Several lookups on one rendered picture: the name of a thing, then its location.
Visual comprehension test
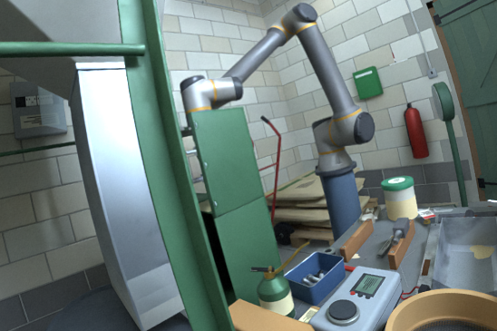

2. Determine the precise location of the green guard cover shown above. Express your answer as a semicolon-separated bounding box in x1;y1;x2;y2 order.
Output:
187;106;297;308

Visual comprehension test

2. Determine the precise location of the red hand truck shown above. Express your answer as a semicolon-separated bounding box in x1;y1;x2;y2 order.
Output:
251;114;297;247

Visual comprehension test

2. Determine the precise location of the stack of tan sacks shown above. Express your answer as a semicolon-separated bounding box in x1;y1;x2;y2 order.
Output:
265;170;372;230

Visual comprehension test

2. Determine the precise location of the brown wooden block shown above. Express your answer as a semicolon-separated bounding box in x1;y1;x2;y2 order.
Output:
386;219;417;271
338;219;375;263

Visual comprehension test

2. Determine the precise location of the green oil can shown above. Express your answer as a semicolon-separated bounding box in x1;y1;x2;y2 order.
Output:
249;239;312;319

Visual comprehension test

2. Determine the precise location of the cream tub with green lid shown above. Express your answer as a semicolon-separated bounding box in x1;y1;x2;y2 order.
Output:
379;175;420;222

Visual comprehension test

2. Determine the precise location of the red fire extinguisher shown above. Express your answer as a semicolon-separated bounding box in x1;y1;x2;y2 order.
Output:
403;102;431;160

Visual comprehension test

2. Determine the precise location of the blue tray with bolts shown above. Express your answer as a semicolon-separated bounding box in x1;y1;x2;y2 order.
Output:
283;250;347;307

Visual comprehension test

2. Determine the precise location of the grey hand tool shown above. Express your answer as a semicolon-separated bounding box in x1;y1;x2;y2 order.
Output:
376;217;411;259

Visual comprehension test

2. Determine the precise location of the tan cardboard box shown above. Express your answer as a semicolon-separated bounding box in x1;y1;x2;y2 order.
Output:
228;297;317;331

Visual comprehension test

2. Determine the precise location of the small white labelled box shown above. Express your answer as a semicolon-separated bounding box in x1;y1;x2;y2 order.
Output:
416;207;436;226

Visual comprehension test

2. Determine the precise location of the grey meter with screen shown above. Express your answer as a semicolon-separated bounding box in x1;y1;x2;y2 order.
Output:
307;265;404;331

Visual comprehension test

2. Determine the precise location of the green wooden door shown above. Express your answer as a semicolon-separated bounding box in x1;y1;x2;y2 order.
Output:
425;0;497;203

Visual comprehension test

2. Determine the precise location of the tan round sieve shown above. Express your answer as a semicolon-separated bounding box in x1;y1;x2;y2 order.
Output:
383;287;497;331

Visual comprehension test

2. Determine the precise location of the grey metal tray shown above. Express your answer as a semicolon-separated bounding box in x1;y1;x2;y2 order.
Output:
430;214;497;295

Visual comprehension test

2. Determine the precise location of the green wall box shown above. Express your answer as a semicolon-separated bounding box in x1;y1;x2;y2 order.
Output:
352;65;385;101

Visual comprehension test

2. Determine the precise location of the silver hopper with green frame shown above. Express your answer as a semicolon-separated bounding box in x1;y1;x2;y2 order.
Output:
0;0;237;331

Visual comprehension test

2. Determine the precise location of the green round dial on post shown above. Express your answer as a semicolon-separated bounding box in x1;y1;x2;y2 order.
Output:
431;81;469;208

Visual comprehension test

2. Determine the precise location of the grey wall control box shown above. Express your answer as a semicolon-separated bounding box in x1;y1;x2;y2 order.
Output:
9;81;70;141

